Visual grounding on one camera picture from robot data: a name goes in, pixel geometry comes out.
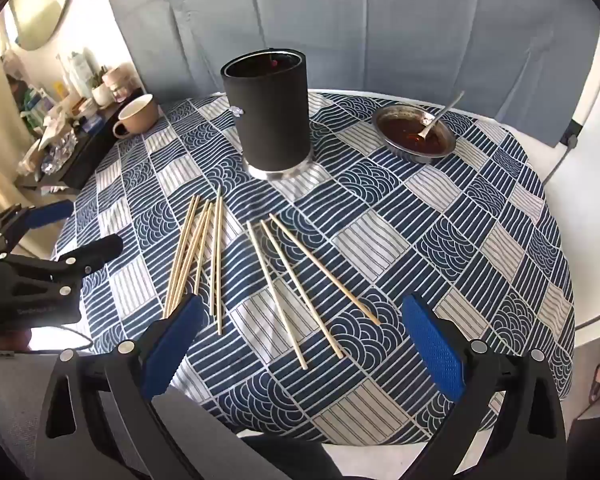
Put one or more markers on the metal bowl with dark sauce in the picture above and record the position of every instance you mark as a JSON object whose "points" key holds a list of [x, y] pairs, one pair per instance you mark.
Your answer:
{"points": [[405, 145]]}

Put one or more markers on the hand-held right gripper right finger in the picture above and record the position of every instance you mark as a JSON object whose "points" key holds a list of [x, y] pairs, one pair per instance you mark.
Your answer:
{"points": [[437, 350]]}

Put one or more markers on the potted cactus in white pot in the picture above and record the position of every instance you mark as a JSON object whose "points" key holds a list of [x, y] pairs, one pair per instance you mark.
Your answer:
{"points": [[101, 95]]}

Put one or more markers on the group of wooden chopsticks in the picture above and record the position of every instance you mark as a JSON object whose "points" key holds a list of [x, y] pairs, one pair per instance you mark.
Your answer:
{"points": [[280, 285]]}

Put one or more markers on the clear glass jar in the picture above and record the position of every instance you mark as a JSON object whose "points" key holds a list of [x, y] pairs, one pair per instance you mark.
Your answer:
{"points": [[121, 93]]}

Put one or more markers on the blue white patterned tablecloth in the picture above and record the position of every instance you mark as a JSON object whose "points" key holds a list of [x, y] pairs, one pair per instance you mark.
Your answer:
{"points": [[405, 240]]}

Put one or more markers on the beige mug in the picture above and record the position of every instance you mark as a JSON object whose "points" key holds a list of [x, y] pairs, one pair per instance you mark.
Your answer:
{"points": [[140, 117]]}

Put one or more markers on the blue box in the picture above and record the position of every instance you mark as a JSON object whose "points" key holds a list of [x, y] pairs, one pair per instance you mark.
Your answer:
{"points": [[93, 123]]}

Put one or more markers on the metal spoon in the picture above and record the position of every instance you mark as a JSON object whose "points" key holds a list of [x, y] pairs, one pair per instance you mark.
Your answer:
{"points": [[442, 112]]}

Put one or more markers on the black side table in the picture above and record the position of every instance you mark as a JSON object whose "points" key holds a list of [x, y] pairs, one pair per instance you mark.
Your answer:
{"points": [[87, 155]]}

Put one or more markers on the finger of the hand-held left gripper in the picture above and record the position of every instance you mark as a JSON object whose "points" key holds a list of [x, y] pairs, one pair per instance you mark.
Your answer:
{"points": [[50, 212], [95, 252]]}

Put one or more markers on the pink jar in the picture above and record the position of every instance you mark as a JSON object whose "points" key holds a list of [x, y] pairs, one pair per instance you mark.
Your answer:
{"points": [[117, 76]]}

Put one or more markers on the crumpled foil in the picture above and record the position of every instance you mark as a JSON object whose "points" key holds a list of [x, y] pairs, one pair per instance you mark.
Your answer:
{"points": [[57, 155]]}

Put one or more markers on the black cylindrical utensil holder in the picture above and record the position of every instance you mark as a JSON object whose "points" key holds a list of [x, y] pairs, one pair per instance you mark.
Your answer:
{"points": [[270, 120]]}

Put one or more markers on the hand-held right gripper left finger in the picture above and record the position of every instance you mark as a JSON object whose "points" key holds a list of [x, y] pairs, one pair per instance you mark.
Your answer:
{"points": [[172, 345]]}

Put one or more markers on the white bottle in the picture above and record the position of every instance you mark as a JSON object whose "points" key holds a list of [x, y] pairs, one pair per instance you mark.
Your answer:
{"points": [[81, 75]]}

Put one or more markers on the person's left hand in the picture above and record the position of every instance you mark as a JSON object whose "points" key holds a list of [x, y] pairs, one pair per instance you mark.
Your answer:
{"points": [[7, 340]]}

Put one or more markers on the round mirror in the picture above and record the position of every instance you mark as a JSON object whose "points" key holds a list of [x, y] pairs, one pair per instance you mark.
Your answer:
{"points": [[40, 5]]}

